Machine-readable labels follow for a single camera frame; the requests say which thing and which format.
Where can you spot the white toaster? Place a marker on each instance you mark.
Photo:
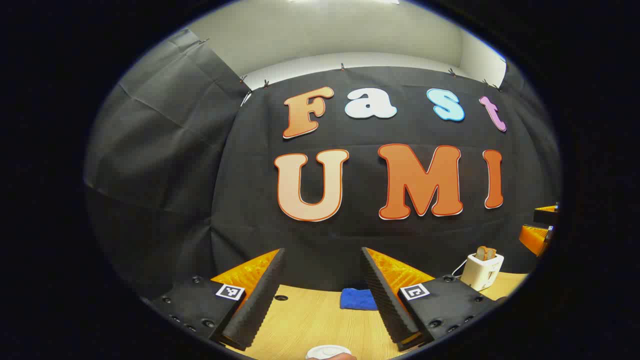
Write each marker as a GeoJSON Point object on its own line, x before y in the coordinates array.
{"type": "Point", "coordinates": [480, 272]}

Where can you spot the black backdrop cloth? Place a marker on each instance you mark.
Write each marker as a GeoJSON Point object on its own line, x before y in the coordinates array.
{"type": "Point", "coordinates": [200, 165]}

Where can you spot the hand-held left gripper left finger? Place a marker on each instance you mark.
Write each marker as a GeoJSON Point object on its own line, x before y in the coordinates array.
{"type": "Point", "coordinates": [257, 310]}

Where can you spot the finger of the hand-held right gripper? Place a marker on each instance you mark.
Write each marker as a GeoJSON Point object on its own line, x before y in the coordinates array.
{"type": "Point", "coordinates": [546, 215]}
{"type": "Point", "coordinates": [532, 239]}

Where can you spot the toasted bread slice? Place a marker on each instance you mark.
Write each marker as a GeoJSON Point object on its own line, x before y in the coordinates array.
{"type": "Point", "coordinates": [486, 253]}

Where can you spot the blue towel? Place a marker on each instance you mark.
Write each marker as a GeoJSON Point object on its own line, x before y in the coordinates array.
{"type": "Point", "coordinates": [356, 299]}

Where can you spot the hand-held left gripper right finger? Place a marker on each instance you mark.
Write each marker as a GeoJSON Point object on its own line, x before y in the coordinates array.
{"type": "Point", "coordinates": [385, 300]}

